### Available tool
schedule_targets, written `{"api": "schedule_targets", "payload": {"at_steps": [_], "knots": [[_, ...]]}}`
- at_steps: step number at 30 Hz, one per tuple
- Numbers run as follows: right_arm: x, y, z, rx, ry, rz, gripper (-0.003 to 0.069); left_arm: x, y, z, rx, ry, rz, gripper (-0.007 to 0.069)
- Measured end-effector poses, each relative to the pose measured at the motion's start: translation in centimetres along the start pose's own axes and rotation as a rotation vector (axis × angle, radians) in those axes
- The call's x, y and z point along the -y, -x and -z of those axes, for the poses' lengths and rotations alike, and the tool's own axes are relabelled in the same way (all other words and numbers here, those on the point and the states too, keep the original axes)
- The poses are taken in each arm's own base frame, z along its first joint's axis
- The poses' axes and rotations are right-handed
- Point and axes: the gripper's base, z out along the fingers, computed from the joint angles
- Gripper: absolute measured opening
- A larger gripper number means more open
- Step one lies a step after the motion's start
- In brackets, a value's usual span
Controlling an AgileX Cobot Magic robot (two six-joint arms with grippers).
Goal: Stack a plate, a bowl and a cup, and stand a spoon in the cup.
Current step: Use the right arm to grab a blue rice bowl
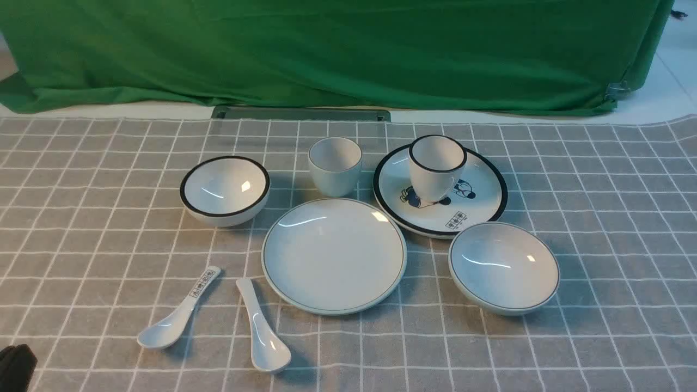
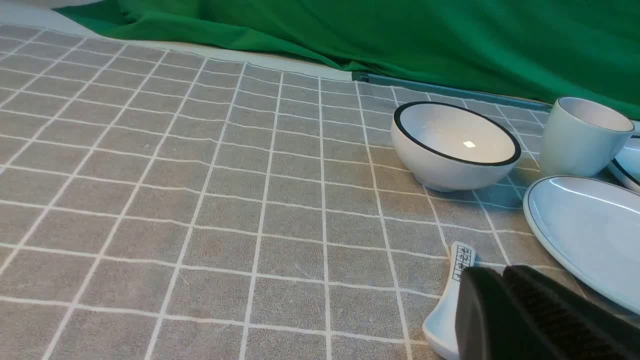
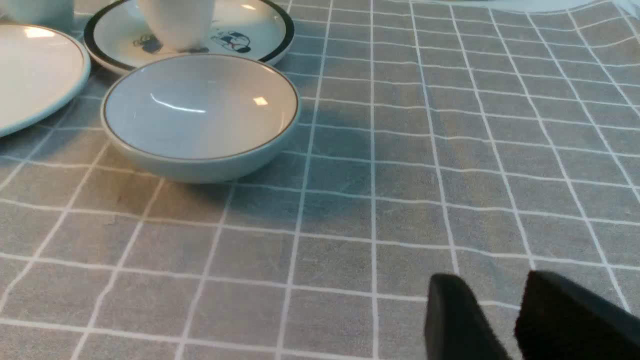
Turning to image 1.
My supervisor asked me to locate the plain white cup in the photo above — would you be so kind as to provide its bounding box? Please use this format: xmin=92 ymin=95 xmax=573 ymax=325
xmin=308 ymin=137 xmax=363 ymax=198

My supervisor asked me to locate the thin rimmed white bowl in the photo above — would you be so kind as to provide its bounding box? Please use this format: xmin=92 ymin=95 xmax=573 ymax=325
xmin=448 ymin=222 xmax=560 ymax=316

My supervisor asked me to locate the plain white spoon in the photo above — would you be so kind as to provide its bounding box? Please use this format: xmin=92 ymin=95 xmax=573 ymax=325
xmin=236 ymin=278 xmax=292 ymax=373

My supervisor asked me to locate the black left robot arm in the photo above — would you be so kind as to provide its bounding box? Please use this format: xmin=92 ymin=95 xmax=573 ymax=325
xmin=1 ymin=344 xmax=38 ymax=391

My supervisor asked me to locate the plain white plate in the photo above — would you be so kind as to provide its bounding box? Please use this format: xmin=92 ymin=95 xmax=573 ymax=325
xmin=261 ymin=198 xmax=408 ymax=315

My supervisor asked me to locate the black rimmed white cup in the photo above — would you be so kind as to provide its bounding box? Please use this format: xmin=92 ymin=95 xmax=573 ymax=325
xmin=408 ymin=134 xmax=468 ymax=203

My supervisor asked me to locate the black rimmed white bowl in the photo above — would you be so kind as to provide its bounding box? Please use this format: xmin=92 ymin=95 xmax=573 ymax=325
xmin=179 ymin=156 xmax=271 ymax=226

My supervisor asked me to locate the cartoon printed black rimmed plate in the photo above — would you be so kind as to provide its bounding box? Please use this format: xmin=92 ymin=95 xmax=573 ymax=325
xmin=373 ymin=145 xmax=508 ymax=239

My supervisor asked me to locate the green backdrop cloth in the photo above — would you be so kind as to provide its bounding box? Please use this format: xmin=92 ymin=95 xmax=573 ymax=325
xmin=2 ymin=1 xmax=673 ymax=117

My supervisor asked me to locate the white spoon with print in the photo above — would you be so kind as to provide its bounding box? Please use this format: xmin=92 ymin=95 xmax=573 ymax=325
xmin=137 ymin=266 xmax=222 ymax=349

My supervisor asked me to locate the metal clip on cloth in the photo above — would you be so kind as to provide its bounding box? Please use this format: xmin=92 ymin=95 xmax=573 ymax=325
xmin=605 ymin=80 xmax=633 ymax=100

